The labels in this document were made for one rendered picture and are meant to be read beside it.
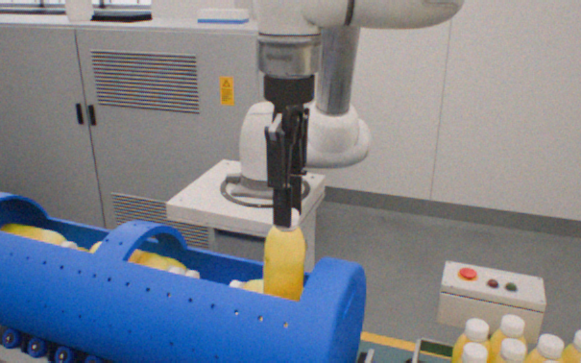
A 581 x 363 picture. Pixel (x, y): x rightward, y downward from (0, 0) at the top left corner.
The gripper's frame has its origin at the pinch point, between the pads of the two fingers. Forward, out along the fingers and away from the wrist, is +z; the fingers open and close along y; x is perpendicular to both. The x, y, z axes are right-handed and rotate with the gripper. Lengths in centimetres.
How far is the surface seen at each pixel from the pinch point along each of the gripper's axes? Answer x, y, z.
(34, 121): -225, -150, 51
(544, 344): 44, -12, 25
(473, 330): 32.0, -11.4, 25.0
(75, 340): -37.2, 13.4, 30.0
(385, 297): -6, -173, 135
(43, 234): -62, -5, 22
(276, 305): 1.4, 8.1, 14.6
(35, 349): -53, 10, 40
